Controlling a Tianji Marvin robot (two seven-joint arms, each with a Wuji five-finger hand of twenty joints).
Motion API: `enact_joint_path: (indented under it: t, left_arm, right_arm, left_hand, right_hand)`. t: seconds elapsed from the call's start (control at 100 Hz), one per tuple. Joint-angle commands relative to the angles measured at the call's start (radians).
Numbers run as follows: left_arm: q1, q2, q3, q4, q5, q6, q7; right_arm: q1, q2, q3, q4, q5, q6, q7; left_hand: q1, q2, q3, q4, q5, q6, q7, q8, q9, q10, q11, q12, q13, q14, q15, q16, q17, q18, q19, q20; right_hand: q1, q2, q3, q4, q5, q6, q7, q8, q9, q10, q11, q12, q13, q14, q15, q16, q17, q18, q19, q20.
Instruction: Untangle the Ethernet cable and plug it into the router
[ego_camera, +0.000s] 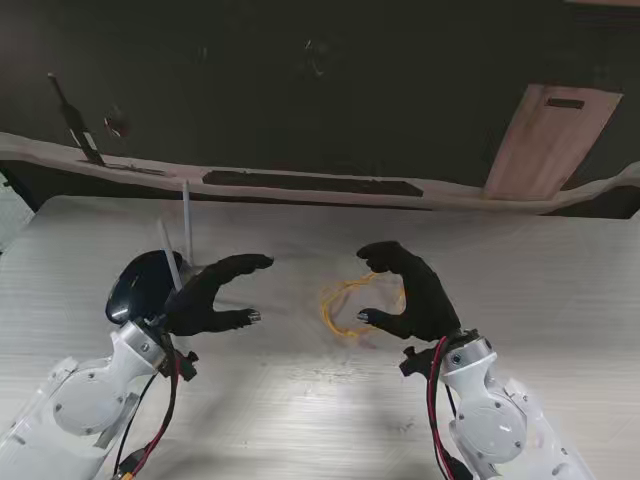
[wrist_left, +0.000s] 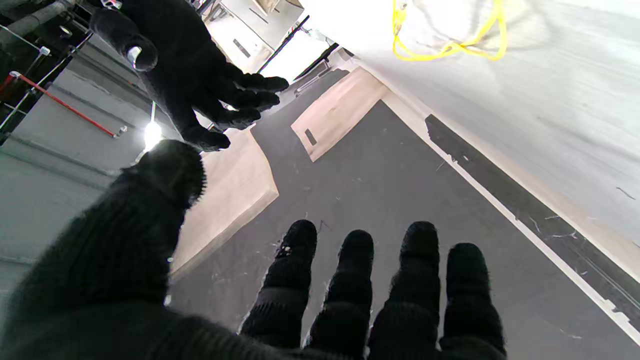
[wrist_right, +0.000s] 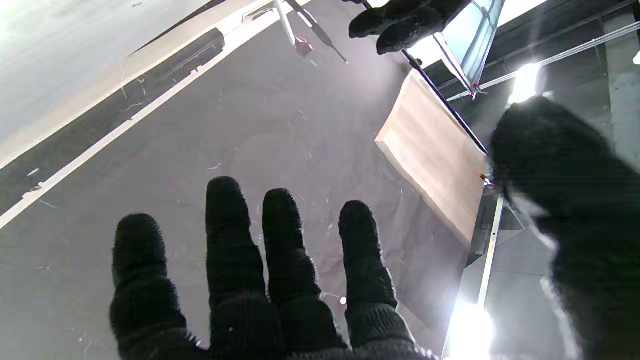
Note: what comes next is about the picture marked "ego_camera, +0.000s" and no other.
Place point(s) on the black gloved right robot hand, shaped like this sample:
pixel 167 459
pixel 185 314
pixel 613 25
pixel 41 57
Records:
pixel 425 305

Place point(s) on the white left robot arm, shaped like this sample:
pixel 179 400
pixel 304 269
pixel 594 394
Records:
pixel 85 395

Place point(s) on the black stick tool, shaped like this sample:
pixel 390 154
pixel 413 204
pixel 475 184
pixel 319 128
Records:
pixel 75 120

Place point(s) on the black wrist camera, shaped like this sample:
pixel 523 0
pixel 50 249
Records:
pixel 415 362
pixel 187 365

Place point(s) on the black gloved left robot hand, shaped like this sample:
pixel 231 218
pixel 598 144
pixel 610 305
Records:
pixel 200 305

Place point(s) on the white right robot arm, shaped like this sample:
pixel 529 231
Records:
pixel 495 420

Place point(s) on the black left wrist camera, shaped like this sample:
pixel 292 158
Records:
pixel 187 365

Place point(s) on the light wooden board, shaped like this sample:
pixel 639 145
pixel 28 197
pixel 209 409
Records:
pixel 545 150

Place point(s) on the beige ledge strip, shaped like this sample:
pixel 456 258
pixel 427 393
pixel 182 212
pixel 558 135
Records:
pixel 50 150

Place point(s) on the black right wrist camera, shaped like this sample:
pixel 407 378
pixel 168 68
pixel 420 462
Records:
pixel 415 362

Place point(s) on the black white router with antennas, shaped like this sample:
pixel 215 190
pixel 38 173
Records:
pixel 135 285

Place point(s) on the small red black object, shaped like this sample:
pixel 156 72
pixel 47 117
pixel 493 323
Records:
pixel 116 122

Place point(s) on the black tape strip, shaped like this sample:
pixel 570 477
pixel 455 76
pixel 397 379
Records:
pixel 310 180

